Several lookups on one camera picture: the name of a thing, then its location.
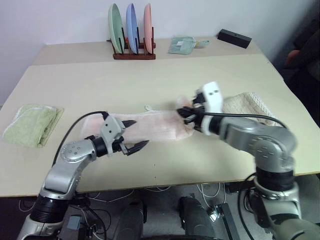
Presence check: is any brown wooden plate rack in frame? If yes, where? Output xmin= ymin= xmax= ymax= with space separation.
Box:
xmin=106 ymin=24 xmax=157 ymax=61

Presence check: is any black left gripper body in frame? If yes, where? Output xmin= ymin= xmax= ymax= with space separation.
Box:
xmin=111 ymin=119 xmax=131 ymax=155

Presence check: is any green plate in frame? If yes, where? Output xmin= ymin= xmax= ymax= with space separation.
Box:
xmin=107 ymin=2 xmax=125 ymax=54

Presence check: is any teal folded cloth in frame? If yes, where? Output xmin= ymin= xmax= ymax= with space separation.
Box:
xmin=167 ymin=35 xmax=211 ymax=55

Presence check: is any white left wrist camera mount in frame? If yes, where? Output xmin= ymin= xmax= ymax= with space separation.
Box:
xmin=99 ymin=115 xmax=126 ymax=157

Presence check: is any pale pink towel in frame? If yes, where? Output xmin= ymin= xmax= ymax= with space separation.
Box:
xmin=81 ymin=96 xmax=201 ymax=141

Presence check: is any cream waffle towel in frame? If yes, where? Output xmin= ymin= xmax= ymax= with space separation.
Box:
xmin=221 ymin=91 xmax=283 ymax=129

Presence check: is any white floor cable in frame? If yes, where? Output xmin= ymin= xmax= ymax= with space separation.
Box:
xmin=195 ymin=182 xmax=229 ymax=209

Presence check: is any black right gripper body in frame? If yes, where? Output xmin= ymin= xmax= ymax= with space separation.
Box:
xmin=190 ymin=88 xmax=209 ymax=131

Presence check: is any light green folded towel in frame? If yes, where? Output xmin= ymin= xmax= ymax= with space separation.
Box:
xmin=2 ymin=103 xmax=65 ymax=149

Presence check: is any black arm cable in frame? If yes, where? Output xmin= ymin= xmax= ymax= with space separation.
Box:
xmin=52 ymin=110 xmax=111 ymax=166
xmin=197 ymin=109 xmax=289 ymax=129

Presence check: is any blue plate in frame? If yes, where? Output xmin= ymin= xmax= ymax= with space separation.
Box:
xmin=125 ymin=2 xmax=139 ymax=55

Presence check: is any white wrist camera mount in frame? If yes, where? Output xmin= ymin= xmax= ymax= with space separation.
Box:
xmin=198 ymin=81 xmax=225 ymax=136
xmin=99 ymin=115 xmax=126 ymax=157

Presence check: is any pink plate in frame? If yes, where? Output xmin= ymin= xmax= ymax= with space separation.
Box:
xmin=143 ymin=3 xmax=154 ymax=55

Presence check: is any black metal floor bar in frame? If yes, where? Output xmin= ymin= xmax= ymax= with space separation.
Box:
xmin=215 ymin=203 xmax=241 ymax=240

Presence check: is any bystander bare hand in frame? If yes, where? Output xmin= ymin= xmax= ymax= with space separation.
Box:
xmin=285 ymin=49 xmax=301 ymax=67

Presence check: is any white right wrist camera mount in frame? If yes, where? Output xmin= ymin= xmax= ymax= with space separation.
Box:
xmin=198 ymin=81 xmax=225 ymax=136

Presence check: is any bystander dark clothing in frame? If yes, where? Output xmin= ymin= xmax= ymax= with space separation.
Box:
xmin=282 ymin=7 xmax=320 ymax=87

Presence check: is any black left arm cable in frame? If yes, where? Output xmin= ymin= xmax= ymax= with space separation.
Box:
xmin=52 ymin=110 xmax=111 ymax=166

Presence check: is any dark rounded robot leg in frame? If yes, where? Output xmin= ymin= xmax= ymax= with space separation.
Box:
xmin=113 ymin=199 xmax=148 ymax=240
xmin=177 ymin=196 xmax=216 ymax=238

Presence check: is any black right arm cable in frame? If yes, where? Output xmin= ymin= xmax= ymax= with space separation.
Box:
xmin=197 ymin=109 xmax=289 ymax=129

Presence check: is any black rectangular box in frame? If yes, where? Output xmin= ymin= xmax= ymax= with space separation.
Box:
xmin=216 ymin=28 xmax=253 ymax=49

